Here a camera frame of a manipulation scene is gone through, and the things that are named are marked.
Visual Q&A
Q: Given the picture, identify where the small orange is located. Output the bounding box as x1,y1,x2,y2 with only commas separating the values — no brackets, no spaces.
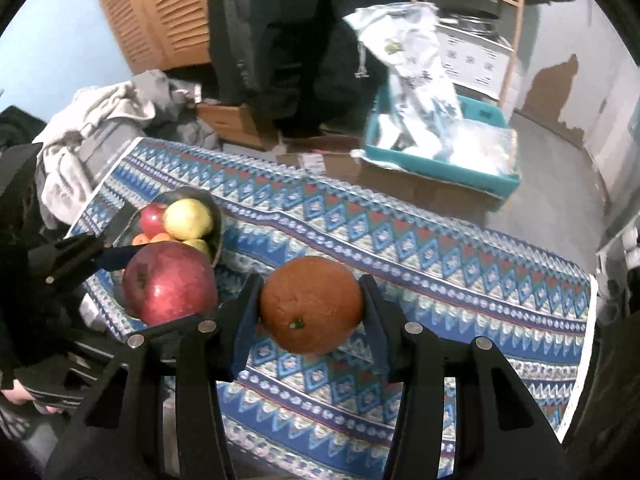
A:
259,256,363,354
131,233,150,246

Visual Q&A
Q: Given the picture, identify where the grey shoe rack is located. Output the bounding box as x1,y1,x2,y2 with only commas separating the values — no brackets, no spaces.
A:
596,222,639,318

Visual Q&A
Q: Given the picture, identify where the red apple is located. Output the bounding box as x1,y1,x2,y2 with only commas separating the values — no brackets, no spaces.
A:
139,203,166,238
122,242,218,326

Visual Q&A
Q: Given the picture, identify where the dark glass fruit bowl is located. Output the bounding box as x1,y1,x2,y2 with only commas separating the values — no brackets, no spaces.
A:
110,188,222,326

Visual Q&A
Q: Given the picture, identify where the black hanging garment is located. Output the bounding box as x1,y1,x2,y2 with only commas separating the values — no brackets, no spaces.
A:
207,0,407,139

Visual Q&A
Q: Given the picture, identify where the white blue rice bag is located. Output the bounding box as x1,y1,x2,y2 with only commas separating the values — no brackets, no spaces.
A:
344,2,462,143

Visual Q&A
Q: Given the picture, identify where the clear plastic bag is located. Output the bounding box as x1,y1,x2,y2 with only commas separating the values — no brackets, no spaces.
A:
442,119,518,177

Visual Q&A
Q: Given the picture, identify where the small orange in bowl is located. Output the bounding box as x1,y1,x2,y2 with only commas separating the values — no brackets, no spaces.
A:
131,233,150,246

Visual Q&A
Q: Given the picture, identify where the brown cardboard box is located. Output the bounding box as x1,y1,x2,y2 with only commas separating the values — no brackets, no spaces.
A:
276,146,501,221

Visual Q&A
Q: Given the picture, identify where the left hand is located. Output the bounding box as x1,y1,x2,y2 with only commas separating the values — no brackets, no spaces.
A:
1,379,64,415

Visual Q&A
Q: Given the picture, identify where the yellow-green pear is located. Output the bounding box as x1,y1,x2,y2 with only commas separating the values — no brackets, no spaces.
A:
183,238,212,261

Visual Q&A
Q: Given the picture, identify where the red apple in bowl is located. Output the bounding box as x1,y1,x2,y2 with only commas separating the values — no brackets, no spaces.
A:
139,203,166,238

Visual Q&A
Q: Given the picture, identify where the teal cardboard box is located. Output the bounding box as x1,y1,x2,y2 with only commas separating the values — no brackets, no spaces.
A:
363,87,521,204

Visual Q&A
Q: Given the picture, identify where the wooden louvered cabinet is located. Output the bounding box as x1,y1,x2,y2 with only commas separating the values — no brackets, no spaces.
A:
100,0,210,74

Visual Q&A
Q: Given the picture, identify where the grey clothes pile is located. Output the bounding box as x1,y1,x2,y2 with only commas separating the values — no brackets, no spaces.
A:
34,70,218,230

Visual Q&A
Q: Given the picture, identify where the yellow pear in bowl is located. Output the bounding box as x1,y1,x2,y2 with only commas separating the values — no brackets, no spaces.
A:
163,198,214,240

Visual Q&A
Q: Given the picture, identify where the middle orange in bowl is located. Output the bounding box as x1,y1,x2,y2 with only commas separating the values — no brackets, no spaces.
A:
150,232,174,243

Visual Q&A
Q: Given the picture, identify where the wooden drawer box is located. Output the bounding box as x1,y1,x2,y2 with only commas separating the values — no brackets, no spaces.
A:
195,103,279,151

